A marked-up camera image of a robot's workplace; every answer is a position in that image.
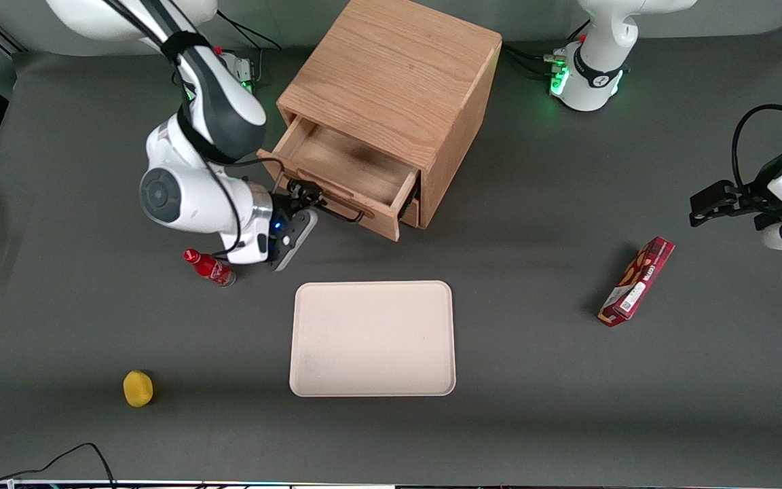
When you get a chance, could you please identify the black metal drawer handle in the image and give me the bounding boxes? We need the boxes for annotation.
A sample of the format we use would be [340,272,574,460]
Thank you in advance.
[286,178,369,224]

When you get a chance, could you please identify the beige plastic tray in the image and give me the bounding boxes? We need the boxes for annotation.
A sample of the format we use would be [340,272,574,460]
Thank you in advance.
[288,280,457,398]

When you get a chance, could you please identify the yellow lemon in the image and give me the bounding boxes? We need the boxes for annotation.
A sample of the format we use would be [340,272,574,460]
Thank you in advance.
[123,370,155,408]

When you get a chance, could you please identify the small red soda bottle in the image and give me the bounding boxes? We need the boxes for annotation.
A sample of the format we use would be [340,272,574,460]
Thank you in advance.
[183,248,237,289]

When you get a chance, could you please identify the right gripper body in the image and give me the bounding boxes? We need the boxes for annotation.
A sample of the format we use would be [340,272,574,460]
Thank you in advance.
[265,193,301,261]

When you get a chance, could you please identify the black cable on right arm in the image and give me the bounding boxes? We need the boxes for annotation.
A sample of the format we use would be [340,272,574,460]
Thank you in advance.
[202,156,288,261]

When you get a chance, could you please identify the thin black floor cable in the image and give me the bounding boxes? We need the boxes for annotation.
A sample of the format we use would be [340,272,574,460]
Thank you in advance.
[0,442,117,489]

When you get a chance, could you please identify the black arm base cables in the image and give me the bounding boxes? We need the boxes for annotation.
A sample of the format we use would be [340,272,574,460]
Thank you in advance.
[217,12,284,88]
[502,20,592,77]

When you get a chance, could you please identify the black left arm base cables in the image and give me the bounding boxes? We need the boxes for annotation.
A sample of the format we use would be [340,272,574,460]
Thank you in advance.
[502,20,592,77]

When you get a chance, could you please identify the looped black gripper cable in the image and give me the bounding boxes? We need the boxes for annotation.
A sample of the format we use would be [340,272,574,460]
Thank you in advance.
[731,104,782,189]

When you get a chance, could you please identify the black right arm base cables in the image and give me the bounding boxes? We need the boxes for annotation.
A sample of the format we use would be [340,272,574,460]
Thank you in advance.
[217,12,284,88]

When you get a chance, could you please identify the oak wooden cabinet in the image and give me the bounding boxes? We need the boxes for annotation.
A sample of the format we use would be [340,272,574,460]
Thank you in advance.
[277,0,503,230]

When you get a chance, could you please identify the red cookie box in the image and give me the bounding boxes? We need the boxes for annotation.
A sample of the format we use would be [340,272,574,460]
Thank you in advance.
[597,236,676,328]

